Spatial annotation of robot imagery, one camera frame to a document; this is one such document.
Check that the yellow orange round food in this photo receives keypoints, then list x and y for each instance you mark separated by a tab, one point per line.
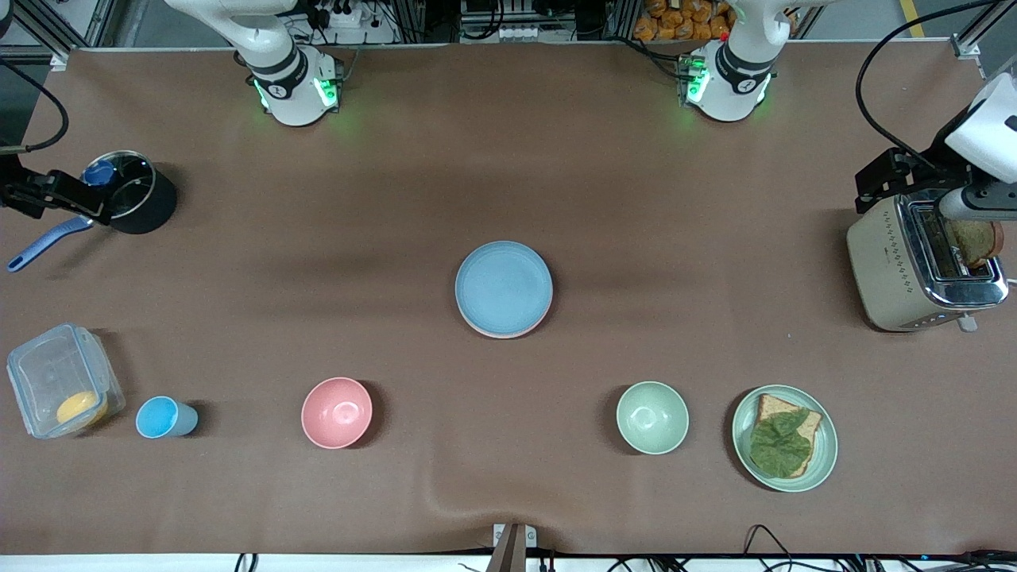
81	408

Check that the clear plastic food container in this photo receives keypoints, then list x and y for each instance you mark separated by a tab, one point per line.
48	373

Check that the aluminium frame rail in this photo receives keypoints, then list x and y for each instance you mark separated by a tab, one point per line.
968	46
59	60

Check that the glass lid blue knob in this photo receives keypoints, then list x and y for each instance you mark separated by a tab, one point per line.
131	187

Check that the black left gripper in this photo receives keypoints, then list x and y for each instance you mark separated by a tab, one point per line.
928	158

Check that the bag of oranges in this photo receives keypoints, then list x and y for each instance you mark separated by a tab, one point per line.
683	20

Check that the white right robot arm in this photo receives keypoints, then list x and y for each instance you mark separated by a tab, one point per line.
290	103

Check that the green lettuce leaf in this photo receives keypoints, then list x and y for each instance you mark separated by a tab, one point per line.
779	449

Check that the blue cup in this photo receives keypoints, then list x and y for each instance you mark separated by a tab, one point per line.
159	418

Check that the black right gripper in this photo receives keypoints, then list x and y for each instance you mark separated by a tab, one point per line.
17	194

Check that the beige chrome toaster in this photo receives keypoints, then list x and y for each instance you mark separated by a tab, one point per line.
890	270

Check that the brown bread slice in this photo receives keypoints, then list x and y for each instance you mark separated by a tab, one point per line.
976	243

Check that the green bowl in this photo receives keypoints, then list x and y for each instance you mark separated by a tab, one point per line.
652	418

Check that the blue plate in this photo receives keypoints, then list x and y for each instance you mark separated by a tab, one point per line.
504	286

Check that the toast slice with lettuce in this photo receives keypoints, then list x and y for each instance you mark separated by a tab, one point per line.
771	407

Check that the metal table edge clamp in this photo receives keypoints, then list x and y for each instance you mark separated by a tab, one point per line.
514	544

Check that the brown table mat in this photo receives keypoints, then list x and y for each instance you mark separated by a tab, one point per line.
508	159

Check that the pink plate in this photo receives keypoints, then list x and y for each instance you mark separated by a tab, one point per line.
508	337

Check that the white power strip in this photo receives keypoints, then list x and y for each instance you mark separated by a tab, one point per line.
338	17
524	33

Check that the pink bowl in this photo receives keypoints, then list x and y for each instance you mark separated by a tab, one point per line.
337	413

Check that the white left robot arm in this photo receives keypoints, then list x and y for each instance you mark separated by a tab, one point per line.
735	87

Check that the green plate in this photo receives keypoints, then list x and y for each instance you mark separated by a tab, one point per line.
826	454

